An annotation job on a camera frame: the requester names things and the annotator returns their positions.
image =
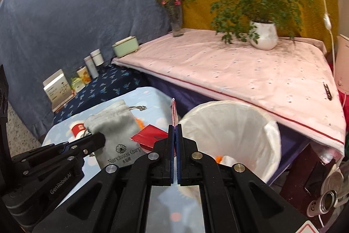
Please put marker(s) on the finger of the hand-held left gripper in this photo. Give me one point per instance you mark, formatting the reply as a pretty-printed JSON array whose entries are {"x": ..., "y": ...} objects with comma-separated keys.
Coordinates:
[
  {"x": 87, "y": 140},
  {"x": 81, "y": 153}
]

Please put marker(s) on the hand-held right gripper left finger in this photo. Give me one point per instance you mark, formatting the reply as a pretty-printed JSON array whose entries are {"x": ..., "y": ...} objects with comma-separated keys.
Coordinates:
[{"x": 171, "y": 153}]

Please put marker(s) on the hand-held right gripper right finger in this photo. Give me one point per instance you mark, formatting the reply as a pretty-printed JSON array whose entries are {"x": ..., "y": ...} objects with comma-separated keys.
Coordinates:
[{"x": 178, "y": 153}]

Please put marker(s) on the plain orange snack wrapper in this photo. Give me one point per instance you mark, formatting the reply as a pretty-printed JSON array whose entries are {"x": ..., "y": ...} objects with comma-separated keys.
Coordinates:
[{"x": 218, "y": 159}]

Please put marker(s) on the large white tissue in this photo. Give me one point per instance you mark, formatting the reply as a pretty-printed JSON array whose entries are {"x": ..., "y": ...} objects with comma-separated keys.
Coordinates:
[{"x": 230, "y": 160}]

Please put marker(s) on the trash bin with white liner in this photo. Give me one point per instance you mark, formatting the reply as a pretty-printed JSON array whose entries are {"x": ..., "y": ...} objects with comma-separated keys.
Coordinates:
[{"x": 245, "y": 126}]

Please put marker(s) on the red paper cup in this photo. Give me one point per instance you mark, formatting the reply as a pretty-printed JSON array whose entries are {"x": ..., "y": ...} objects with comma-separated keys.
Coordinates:
[{"x": 77, "y": 128}]

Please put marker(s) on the small green packet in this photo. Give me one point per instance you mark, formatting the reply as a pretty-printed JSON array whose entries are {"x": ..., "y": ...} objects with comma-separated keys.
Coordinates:
[{"x": 77, "y": 85}]

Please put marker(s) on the white card box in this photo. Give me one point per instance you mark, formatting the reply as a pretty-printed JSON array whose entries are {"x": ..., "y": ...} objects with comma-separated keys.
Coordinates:
[{"x": 57, "y": 91}]

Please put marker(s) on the navy patterned cloth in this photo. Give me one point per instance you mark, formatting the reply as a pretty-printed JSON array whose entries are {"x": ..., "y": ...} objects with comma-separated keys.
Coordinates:
[{"x": 109, "y": 85}]

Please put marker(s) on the yellow printed tin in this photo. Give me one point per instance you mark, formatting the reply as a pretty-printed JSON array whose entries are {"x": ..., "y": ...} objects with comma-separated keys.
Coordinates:
[{"x": 83, "y": 76}]

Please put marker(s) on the tall white canister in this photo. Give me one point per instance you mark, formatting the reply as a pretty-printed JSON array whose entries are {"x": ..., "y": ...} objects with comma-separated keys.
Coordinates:
[{"x": 91, "y": 68}]

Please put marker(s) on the short white canister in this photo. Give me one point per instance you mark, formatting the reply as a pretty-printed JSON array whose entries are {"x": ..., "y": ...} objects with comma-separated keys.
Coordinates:
[{"x": 96, "y": 58}]

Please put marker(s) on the pink tablecloth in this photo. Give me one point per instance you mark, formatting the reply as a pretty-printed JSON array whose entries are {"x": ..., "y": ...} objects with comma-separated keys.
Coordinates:
[{"x": 231, "y": 72}]

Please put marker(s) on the pale green box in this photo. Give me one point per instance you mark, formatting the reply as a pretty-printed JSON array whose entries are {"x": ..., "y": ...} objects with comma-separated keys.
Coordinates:
[{"x": 124, "y": 47}]

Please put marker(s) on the purple cloth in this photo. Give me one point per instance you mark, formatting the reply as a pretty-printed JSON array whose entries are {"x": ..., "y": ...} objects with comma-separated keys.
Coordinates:
[{"x": 289, "y": 145}]

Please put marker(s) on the dark wooden furniture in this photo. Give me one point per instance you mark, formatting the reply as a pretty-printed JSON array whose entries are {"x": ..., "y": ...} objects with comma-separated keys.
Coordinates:
[{"x": 294, "y": 173}]

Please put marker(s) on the glass vase with flowers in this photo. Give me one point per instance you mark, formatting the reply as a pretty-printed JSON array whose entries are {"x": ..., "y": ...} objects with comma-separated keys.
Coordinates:
[{"x": 176, "y": 27}]

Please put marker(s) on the grey blue hanging blanket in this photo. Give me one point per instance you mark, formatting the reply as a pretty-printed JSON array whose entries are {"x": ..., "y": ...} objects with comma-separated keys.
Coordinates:
[{"x": 81, "y": 3}]

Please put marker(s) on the potted green plant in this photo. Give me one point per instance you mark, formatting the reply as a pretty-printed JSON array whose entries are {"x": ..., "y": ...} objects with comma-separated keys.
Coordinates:
[{"x": 264, "y": 36}]

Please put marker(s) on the blender jug with white lid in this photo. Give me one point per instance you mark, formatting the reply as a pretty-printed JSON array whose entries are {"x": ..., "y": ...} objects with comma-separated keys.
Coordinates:
[{"x": 332, "y": 181}]

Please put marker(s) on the black clip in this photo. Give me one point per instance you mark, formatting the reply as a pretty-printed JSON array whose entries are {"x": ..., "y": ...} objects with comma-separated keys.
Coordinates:
[{"x": 327, "y": 91}]

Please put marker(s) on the pink appliance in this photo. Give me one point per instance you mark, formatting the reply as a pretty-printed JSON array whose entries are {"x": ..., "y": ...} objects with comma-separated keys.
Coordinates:
[{"x": 343, "y": 63}]

